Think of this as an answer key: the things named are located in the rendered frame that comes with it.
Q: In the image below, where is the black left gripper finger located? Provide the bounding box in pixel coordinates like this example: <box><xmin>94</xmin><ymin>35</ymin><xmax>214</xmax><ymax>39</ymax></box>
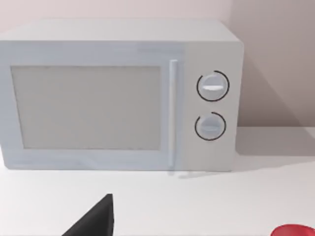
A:
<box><xmin>61</xmin><ymin>193</ymin><xmax>115</xmax><ymax>236</ymax></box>

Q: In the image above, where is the microwave oven door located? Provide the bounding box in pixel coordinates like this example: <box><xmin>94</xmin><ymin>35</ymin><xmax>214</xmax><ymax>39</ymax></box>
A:
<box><xmin>0</xmin><ymin>45</ymin><xmax>184</xmax><ymax>172</ymax></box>

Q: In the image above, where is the small microwave knob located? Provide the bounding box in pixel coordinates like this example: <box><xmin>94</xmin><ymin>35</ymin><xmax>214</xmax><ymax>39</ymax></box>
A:
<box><xmin>194</xmin><ymin>112</ymin><xmax>227</xmax><ymax>141</ymax></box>

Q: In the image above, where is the large microwave knob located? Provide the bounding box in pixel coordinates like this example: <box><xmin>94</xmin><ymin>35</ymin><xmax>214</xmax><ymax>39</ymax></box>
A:
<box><xmin>196</xmin><ymin>70</ymin><xmax>230</xmax><ymax>102</ymax></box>

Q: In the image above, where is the red cup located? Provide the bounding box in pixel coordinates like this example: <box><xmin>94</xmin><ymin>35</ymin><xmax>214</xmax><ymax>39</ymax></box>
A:
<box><xmin>270</xmin><ymin>224</ymin><xmax>315</xmax><ymax>236</ymax></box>

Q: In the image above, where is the pale microwave oven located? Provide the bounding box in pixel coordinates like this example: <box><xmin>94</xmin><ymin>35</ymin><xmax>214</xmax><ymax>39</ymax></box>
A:
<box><xmin>0</xmin><ymin>19</ymin><xmax>245</xmax><ymax>173</ymax></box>

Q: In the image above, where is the microwave door handle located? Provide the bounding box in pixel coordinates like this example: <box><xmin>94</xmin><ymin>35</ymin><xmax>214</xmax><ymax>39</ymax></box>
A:
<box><xmin>168</xmin><ymin>59</ymin><xmax>179</xmax><ymax>168</ymax></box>

